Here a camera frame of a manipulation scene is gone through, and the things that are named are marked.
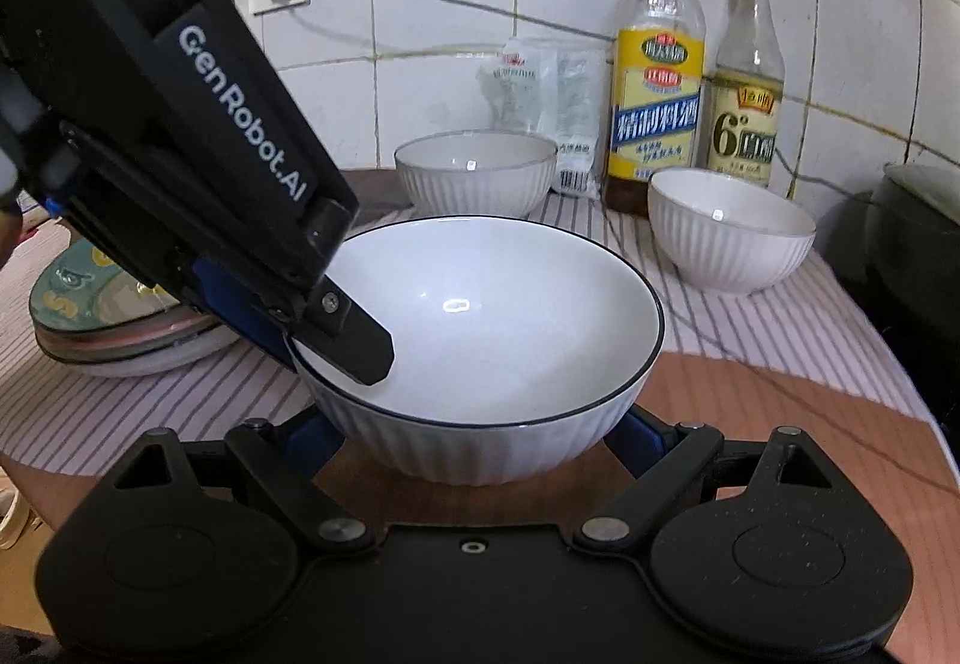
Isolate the white black-rimmed plate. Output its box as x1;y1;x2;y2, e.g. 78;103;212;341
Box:
50;326;239;378

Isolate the teal fried egg plate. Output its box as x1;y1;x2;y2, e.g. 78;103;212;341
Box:
29;240;202;334

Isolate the pink rabbit carrot plate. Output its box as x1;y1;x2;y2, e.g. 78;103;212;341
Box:
34;307;220;363

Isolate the person hand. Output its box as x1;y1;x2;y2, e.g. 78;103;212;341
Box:
0;199;23;268

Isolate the striped brown pink table mat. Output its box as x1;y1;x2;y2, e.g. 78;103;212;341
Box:
2;196;958;662

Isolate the black wok with lid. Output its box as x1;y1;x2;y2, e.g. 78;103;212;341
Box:
851;164;958;438

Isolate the yellow label cooking wine bottle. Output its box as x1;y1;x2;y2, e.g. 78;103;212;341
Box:
604;0;706;217

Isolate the clear plastic salt bag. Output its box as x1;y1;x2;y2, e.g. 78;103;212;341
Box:
477;37;608;199

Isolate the white vinegar bottle yellow cap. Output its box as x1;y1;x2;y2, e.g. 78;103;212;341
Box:
706;0;786;188

